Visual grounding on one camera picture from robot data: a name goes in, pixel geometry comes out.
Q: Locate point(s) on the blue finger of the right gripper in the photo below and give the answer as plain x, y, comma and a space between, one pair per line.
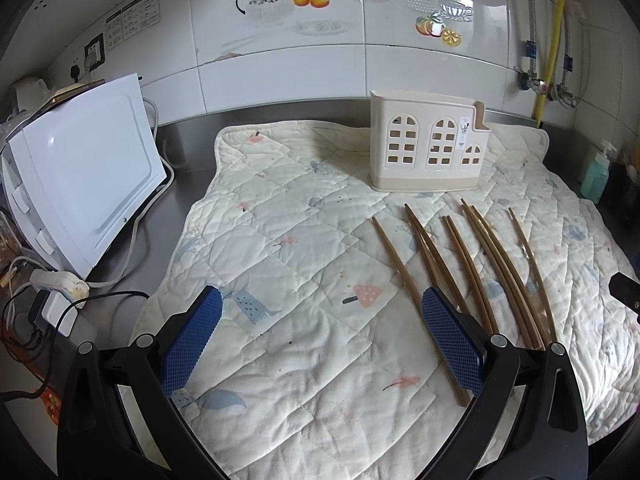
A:
626, 291

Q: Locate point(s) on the metal water valve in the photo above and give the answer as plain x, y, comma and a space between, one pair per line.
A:
553, 92

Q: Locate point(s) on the black wall socket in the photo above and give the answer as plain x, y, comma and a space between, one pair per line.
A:
94, 53

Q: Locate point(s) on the white power adapter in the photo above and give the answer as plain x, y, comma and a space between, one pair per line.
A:
48, 308

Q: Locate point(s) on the teal soap dispenser bottle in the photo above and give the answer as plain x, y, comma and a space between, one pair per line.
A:
596, 176

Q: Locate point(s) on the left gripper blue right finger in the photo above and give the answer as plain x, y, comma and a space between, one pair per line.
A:
464, 356

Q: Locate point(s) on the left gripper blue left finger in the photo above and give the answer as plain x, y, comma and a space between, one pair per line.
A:
184, 336

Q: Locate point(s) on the wooden chopstick four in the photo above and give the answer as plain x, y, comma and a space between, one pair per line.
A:
467, 269

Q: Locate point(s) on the white quilted patterned mat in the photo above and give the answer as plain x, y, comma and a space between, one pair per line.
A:
320, 367

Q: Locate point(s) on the yellow gas pipe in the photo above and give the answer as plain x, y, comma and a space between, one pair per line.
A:
554, 43

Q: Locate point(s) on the wooden chopstick eight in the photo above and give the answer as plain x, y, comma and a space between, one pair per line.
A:
547, 328

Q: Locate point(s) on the wooden chopstick three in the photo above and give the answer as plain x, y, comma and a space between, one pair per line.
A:
439, 262

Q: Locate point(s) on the white appliance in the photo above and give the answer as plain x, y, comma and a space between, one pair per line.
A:
75, 175

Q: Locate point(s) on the cream house-shaped utensil holder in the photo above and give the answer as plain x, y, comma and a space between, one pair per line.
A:
426, 142

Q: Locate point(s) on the wooden chopstick one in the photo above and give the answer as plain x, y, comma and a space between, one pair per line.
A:
462, 396

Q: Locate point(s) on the wooden chopstick seven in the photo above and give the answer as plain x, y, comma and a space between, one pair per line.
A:
505, 258

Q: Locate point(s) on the wooden chopstick two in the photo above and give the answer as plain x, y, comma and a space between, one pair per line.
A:
435, 277

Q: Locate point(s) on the white power strip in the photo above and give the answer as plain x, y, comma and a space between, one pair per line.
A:
72, 288

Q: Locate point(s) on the wooden chopstick six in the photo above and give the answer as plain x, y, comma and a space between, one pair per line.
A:
513, 295

